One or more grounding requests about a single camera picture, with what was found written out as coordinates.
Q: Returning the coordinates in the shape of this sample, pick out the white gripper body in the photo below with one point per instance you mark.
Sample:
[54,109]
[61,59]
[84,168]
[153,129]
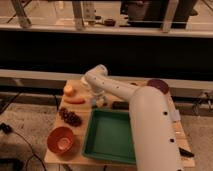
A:
[101,101]

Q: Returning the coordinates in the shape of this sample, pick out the blue grey eraser sponge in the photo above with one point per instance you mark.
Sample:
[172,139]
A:
[94,102]

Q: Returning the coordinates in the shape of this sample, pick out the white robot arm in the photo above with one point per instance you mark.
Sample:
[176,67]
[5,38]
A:
[152,129]

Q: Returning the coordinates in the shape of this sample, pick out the red bowl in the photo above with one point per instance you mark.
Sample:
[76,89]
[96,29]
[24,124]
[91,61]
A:
[60,140]

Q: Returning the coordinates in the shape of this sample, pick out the purple bowl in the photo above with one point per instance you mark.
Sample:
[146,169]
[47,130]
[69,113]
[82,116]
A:
[159,84]

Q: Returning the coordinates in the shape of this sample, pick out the wooden table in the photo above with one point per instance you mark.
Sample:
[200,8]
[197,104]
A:
[84,111]

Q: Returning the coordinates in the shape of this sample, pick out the orange carrot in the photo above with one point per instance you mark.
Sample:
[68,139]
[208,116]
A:
[74,100]

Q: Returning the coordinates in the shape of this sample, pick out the yellow orange fruit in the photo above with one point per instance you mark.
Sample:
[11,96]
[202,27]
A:
[68,90]

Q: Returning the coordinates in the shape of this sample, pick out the bunch of dark grapes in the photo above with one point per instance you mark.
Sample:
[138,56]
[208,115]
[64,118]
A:
[70,117]

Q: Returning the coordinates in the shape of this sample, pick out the green plastic tray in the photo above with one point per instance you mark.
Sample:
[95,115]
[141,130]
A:
[108,137]

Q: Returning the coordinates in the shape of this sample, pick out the black handled tool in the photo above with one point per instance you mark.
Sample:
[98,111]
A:
[185,153]

